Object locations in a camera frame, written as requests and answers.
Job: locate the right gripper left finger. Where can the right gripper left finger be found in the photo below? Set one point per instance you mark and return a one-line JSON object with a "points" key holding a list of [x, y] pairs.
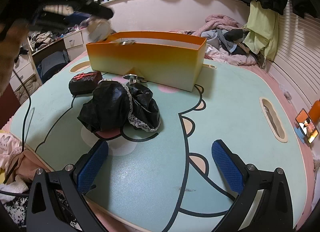
{"points": [[88, 166]]}

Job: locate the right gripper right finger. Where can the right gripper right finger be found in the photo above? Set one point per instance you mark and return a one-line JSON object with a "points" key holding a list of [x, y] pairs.
{"points": [[230, 165]]}

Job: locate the black lace fabric bundle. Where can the black lace fabric bundle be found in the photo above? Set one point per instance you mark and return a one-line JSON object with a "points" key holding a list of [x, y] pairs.
{"points": [[114, 105]]}

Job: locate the black red small pouch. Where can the black red small pouch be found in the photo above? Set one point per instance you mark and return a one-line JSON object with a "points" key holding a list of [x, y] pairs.
{"points": [[84, 83]]}

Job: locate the silver cone spinning top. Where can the silver cone spinning top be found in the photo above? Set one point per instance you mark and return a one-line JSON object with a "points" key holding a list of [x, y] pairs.
{"points": [[133, 79]]}

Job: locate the white drawer desk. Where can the white drawer desk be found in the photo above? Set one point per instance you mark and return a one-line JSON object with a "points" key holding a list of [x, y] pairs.
{"points": [[73, 43]]}

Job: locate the smartphone on blue stand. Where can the smartphone on blue stand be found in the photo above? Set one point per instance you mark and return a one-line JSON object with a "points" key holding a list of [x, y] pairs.
{"points": [[306, 129]]}

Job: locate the orange water bottle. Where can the orange water bottle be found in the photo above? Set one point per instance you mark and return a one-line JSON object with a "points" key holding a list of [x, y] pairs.
{"points": [[314, 112]]}

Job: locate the orange yellow storage box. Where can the orange yellow storage box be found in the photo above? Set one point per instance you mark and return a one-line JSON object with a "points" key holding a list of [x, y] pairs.
{"points": [[167, 58]]}

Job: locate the pile of clothes on bed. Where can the pile of clothes on bed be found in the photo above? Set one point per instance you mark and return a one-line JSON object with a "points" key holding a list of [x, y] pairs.
{"points": [[224, 41]]}

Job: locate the lime green hanging garment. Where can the lime green hanging garment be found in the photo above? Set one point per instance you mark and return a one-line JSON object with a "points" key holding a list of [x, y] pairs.
{"points": [[263, 26]]}

